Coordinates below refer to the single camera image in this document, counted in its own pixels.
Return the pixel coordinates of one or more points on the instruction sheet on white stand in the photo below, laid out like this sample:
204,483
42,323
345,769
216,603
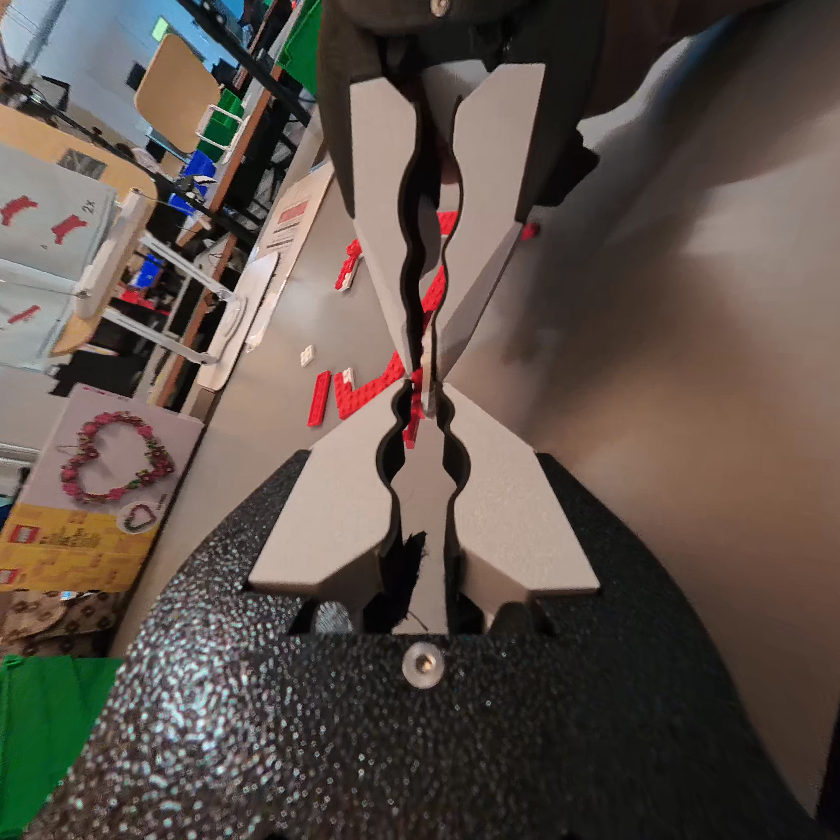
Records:
124,170

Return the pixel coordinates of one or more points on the wooden chair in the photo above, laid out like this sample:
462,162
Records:
177,92

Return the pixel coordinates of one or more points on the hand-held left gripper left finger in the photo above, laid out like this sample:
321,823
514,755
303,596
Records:
328,512

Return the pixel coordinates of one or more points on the green cloth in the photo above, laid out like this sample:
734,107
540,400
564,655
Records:
46,735

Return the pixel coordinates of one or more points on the row of green bins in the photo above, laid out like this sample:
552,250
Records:
300,46

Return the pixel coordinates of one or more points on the red and white curved lego piece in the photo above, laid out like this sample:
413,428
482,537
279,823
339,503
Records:
348,266

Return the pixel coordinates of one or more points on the white flat lego tile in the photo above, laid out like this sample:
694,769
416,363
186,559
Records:
307,355

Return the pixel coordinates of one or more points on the printed paper sheet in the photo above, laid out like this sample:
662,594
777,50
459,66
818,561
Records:
295,210

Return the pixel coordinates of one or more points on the long wooden workbench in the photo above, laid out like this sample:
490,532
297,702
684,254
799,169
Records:
226,184

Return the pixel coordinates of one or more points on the small red lego piece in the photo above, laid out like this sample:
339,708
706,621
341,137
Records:
530,230

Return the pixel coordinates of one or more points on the blue storage bins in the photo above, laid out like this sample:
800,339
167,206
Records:
190,180

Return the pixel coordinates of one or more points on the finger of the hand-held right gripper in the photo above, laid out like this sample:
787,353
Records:
380,197
495,151

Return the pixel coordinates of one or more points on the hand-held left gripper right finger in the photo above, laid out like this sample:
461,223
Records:
518,525

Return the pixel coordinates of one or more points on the long red lego plate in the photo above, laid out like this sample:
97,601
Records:
319,399

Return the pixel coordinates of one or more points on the white book stand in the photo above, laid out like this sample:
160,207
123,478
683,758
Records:
243,315

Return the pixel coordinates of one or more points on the brown patterned cloth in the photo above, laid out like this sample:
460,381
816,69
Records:
52,620

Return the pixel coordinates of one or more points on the person's right forearm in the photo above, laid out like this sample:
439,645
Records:
663,39

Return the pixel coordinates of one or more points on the lego box with heart picture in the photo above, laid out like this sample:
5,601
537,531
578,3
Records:
98,485

